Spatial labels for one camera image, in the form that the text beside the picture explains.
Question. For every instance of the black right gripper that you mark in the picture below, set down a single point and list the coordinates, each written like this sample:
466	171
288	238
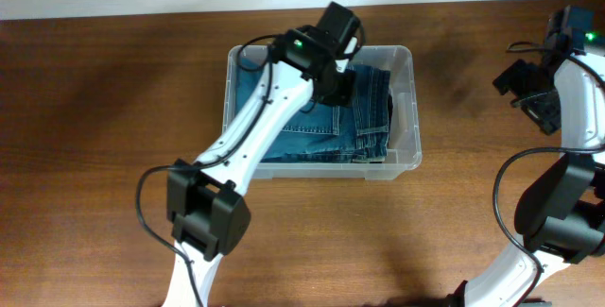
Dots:
509	78

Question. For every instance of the black cloth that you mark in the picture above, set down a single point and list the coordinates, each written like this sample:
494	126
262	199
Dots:
390	110

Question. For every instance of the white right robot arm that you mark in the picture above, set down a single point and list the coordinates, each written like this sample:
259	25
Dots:
559	218

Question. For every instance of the clear plastic storage bin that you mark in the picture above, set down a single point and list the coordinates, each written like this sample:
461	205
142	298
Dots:
404	148

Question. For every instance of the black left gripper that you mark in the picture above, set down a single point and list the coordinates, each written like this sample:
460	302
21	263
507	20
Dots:
341	92

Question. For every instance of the dark blue jeans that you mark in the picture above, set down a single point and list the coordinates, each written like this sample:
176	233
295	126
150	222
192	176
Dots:
358	133

